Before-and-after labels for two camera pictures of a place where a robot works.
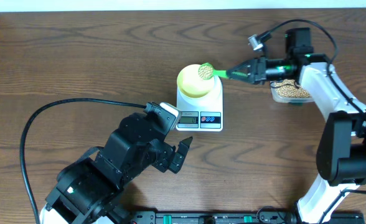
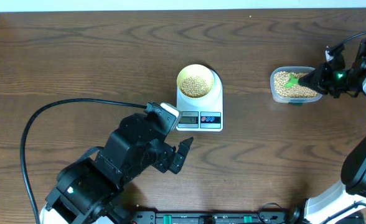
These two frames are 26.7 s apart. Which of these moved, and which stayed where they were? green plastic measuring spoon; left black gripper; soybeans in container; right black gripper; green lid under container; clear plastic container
Moved: right black gripper; green plastic measuring spoon
Stayed: green lid under container; left black gripper; clear plastic container; soybeans in container
